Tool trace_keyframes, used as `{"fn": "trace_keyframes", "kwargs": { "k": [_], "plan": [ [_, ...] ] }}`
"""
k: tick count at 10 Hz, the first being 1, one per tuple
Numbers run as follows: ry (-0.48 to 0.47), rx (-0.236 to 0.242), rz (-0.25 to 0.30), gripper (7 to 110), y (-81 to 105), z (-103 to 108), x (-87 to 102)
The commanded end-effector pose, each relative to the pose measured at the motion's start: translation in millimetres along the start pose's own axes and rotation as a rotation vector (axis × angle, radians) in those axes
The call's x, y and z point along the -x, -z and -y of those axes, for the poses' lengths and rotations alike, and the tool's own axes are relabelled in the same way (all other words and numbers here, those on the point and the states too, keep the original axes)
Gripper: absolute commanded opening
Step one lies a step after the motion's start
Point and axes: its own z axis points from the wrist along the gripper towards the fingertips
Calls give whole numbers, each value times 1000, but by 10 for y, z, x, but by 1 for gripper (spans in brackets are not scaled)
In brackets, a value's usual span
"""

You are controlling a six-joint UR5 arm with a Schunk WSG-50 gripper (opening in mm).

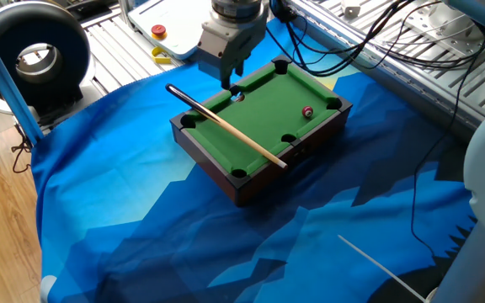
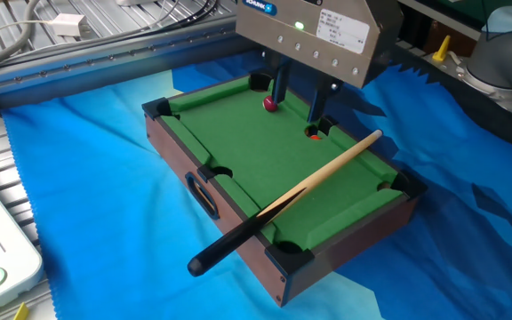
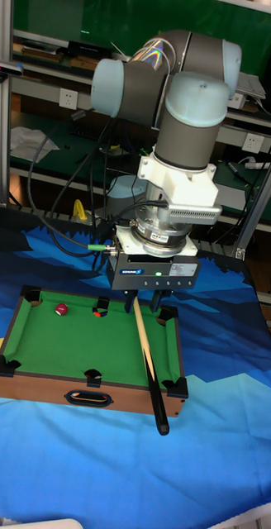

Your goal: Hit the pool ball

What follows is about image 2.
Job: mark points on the grey Schunk gripper body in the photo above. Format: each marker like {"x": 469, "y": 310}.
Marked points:
{"x": 318, "y": 40}

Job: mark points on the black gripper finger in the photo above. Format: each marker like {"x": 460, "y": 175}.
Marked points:
{"x": 317, "y": 102}
{"x": 280, "y": 84}

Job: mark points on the wooden pool cue black butt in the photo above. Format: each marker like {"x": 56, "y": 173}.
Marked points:
{"x": 309, "y": 184}

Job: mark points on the red pool ball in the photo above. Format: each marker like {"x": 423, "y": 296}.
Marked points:
{"x": 269, "y": 104}

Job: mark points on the orange striped pool ball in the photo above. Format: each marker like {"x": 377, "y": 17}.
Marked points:
{"x": 315, "y": 138}

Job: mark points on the mini green felt pool table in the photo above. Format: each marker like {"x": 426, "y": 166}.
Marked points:
{"x": 260, "y": 155}

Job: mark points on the yellow plastic clip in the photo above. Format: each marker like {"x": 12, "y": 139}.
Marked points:
{"x": 441, "y": 51}

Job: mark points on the blue mountain print cloth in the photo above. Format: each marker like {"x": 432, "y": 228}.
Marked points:
{"x": 105, "y": 200}

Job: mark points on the white power adapter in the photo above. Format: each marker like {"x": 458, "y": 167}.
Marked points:
{"x": 69, "y": 24}

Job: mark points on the small yellow wedge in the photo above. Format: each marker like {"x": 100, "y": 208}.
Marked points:
{"x": 21, "y": 312}

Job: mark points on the long aluminium table rail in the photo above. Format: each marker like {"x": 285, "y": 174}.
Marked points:
{"x": 82, "y": 66}

